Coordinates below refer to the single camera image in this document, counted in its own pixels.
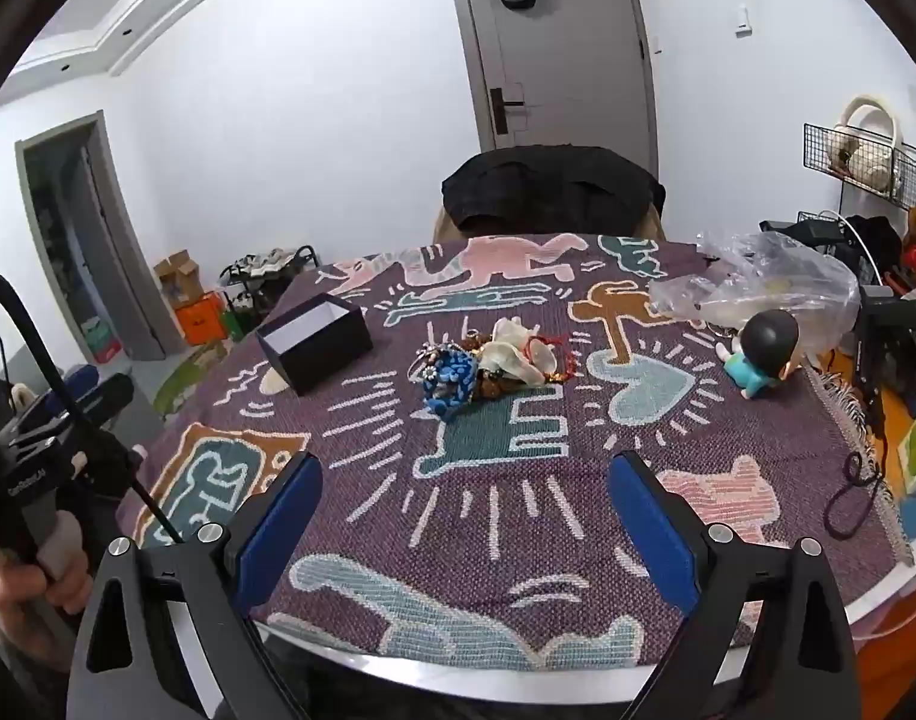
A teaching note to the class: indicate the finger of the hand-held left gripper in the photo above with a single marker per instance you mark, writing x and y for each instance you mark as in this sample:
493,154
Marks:
109,397
74,382

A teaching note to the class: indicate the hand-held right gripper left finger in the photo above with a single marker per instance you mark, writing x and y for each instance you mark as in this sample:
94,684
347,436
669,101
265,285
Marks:
278,521

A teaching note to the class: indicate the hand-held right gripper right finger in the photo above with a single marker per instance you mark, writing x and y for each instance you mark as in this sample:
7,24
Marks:
653,532

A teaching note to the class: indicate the black jewelry box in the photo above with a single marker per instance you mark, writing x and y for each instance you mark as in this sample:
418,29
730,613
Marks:
323,349

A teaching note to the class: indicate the cream shell ornament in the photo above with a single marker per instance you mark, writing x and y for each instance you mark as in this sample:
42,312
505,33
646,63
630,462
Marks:
514,356

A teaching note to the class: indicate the person's left hand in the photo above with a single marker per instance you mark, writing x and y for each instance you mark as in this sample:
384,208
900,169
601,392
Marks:
30,589

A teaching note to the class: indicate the round green rug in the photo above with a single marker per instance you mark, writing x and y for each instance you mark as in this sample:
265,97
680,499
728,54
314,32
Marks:
192,375

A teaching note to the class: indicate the orange box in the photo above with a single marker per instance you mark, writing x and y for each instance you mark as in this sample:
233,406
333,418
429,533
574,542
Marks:
201,319

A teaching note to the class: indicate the brown cardboard box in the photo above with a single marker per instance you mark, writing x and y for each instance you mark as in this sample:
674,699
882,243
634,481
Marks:
179,277

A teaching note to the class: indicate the purple printed blanket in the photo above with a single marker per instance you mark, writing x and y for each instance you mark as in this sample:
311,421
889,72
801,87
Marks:
458,540

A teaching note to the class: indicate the black shoe rack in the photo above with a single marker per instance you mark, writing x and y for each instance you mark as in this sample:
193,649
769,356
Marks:
267,277

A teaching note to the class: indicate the black-haired doll figure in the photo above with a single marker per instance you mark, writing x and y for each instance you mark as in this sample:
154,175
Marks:
765,352

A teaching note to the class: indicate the clear plastic bag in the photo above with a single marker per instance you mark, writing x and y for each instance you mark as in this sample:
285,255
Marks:
773,277

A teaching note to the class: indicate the black jacket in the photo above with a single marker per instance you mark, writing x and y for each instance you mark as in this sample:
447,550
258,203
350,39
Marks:
548,187

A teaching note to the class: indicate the black bag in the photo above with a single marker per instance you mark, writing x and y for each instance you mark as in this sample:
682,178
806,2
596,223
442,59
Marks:
871,240

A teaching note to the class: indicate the grey door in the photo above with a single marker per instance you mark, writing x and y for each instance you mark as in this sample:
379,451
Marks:
563,52

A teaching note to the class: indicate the grey door frame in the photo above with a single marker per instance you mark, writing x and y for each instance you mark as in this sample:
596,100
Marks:
109,240

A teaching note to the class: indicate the white wall switch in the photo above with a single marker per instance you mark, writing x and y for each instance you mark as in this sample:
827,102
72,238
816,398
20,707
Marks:
742,19

